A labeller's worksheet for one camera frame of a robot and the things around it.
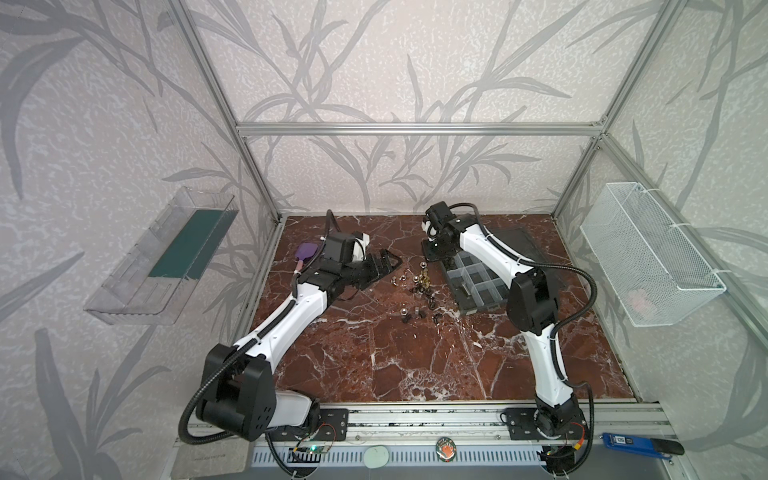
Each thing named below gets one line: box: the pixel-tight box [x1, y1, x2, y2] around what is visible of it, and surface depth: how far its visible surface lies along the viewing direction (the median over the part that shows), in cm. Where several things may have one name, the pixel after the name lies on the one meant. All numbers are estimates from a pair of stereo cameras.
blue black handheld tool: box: [600, 433, 685, 459], surface depth 71 cm
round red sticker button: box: [435, 436, 457, 463], surface depth 72 cm
